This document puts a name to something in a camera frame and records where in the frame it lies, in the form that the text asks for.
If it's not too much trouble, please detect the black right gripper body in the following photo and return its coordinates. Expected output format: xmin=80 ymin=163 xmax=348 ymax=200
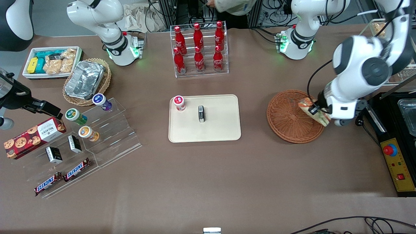
xmin=0 ymin=76 xmax=45 ymax=113

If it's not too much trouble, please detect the sandwich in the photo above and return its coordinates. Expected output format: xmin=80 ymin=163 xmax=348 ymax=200
xmin=298 ymin=97 xmax=332 ymax=127

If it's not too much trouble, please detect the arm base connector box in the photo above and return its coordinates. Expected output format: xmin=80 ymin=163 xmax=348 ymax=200
xmin=274 ymin=32 xmax=289 ymax=53
xmin=129 ymin=34 xmax=145 ymax=59

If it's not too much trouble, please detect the brown flat wicker basket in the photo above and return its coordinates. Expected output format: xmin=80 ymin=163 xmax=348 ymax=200
xmin=266 ymin=90 xmax=326 ymax=144

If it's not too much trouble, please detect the aluminium foil tray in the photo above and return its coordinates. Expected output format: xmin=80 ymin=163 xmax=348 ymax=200
xmin=64 ymin=61 xmax=105 ymax=100

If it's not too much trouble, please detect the light wicker basket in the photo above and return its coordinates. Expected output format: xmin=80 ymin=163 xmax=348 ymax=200
xmin=63 ymin=58 xmax=112 ymax=107

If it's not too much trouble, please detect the cream plastic tray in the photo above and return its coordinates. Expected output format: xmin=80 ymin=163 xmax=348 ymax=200
xmin=168 ymin=94 xmax=242 ymax=143

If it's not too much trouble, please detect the green-lid small bottle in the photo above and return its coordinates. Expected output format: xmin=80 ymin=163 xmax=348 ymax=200
xmin=65 ymin=108 xmax=88 ymax=126

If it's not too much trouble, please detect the red Walkers shortbread box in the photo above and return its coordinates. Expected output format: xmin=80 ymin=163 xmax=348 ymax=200
xmin=4 ymin=117 xmax=67 ymax=160

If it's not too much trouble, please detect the white plastic snack bin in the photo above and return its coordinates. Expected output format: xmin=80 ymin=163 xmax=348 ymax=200
xmin=22 ymin=46 xmax=84 ymax=80

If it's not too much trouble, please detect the orange-lid small bottle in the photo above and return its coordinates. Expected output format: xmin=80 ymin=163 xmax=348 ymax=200
xmin=78 ymin=126 xmax=100 ymax=142

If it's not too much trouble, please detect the black appliance base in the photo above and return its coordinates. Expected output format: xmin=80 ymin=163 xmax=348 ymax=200
xmin=367 ymin=92 xmax=416 ymax=197

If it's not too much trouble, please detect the purple-lid small bottle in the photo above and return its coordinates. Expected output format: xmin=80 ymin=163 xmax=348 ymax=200
xmin=92 ymin=93 xmax=112 ymax=111

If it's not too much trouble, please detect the Snickers chocolate bar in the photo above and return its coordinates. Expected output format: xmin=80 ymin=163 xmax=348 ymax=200
xmin=63 ymin=158 xmax=91 ymax=182
xmin=34 ymin=172 xmax=63 ymax=197

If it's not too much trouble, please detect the clear acrylic stepped shelf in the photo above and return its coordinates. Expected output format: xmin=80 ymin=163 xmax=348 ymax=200
xmin=19 ymin=97 xmax=142 ymax=199

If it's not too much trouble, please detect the metal pan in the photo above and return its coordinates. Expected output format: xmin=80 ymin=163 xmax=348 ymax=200
xmin=397 ymin=99 xmax=416 ymax=137

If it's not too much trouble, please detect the yellow emergency stop box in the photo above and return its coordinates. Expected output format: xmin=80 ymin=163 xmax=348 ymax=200
xmin=379 ymin=137 xmax=416 ymax=193

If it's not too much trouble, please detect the red Coca-Cola bottle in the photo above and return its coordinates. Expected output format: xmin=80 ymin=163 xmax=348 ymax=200
xmin=214 ymin=21 xmax=225 ymax=49
xmin=213 ymin=45 xmax=224 ymax=71
xmin=193 ymin=23 xmax=205 ymax=51
xmin=173 ymin=48 xmax=187 ymax=74
xmin=174 ymin=26 xmax=188 ymax=55
xmin=194 ymin=46 xmax=205 ymax=72

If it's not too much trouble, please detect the clear acrylic bottle rack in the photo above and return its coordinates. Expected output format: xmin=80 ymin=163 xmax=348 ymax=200
xmin=170 ymin=24 xmax=229 ymax=78

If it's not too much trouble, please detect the person in light sweater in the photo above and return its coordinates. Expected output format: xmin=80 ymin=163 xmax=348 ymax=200
xmin=207 ymin=0 xmax=258 ymax=16

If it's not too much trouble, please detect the red-lid small bottle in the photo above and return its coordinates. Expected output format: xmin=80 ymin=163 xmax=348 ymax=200
xmin=173 ymin=95 xmax=187 ymax=112

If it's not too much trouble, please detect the crumpled beige paper bag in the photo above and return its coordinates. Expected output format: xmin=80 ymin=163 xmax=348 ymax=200
xmin=123 ymin=3 xmax=166 ymax=33

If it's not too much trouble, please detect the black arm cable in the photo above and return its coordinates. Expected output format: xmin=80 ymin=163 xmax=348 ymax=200
xmin=307 ymin=59 xmax=334 ymax=102

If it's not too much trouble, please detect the black floor cable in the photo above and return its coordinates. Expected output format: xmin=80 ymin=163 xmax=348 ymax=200
xmin=289 ymin=216 xmax=416 ymax=234

